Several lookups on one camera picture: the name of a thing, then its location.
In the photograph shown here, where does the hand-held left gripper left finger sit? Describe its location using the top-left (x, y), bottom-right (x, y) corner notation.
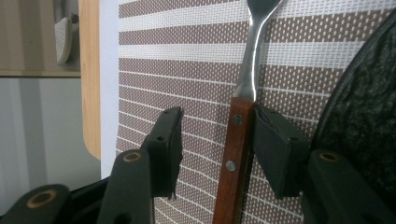
top-left (141, 106), bottom-right (185, 200)

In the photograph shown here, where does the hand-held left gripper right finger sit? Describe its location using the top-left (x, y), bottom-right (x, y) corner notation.
top-left (252, 105), bottom-right (312, 200)

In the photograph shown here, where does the fork with wooden handle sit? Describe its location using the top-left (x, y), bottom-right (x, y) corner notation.
top-left (212, 0), bottom-right (284, 224)

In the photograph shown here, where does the black round plate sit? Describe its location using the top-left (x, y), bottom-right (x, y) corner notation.
top-left (311, 8), bottom-right (396, 216)

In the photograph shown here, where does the brown striped placemat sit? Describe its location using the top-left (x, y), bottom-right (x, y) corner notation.
top-left (115, 0), bottom-right (396, 224)

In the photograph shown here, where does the white board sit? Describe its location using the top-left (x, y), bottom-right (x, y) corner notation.
top-left (98, 0), bottom-right (120, 180)

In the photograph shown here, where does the wooden table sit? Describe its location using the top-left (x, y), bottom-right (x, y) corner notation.
top-left (78, 0), bottom-right (102, 161)

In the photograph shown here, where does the white perforated object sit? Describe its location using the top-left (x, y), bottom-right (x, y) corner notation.
top-left (54, 17), bottom-right (74, 66)

